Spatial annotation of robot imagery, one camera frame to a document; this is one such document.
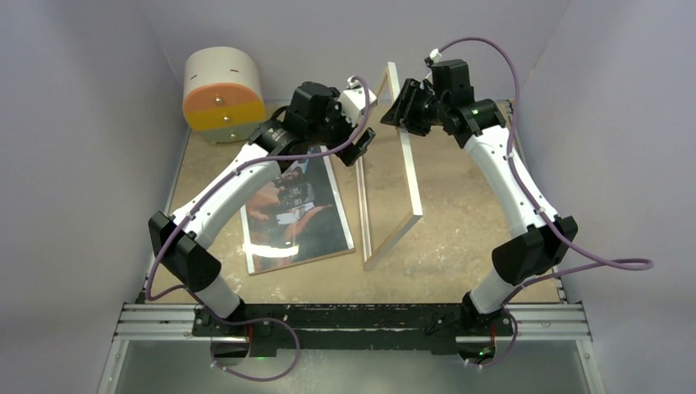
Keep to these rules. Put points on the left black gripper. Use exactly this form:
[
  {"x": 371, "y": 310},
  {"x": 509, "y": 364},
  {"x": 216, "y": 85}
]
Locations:
[{"x": 350, "y": 152}]

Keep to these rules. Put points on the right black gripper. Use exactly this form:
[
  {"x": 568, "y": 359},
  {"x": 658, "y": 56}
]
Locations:
[{"x": 403, "y": 114}]

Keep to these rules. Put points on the white wooden picture frame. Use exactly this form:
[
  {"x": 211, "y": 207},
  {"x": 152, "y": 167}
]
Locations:
[{"x": 388, "y": 191}]

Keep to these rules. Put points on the glossy photo print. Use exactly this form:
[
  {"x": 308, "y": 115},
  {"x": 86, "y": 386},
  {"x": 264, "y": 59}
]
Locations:
[{"x": 308, "y": 224}]

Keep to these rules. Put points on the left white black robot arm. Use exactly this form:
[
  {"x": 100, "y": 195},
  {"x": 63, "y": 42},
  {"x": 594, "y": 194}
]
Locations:
[{"x": 319, "y": 121}]

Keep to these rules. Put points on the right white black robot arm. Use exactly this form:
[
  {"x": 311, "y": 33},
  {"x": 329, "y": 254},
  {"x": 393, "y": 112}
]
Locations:
[{"x": 480, "y": 128}]

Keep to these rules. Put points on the round cabinet with coloured drawers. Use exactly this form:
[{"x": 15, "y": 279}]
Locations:
[{"x": 222, "y": 95}]

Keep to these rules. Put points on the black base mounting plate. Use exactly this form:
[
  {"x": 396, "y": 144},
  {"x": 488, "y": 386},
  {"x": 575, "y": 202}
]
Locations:
[{"x": 440, "y": 329}]

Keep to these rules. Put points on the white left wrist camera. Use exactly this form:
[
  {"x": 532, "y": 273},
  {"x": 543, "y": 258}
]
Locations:
[{"x": 354, "y": 103}]

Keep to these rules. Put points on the aluminium rail frame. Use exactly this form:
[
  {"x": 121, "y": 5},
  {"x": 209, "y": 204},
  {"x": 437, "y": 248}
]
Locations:
[{"x": 536, "y": 322}]

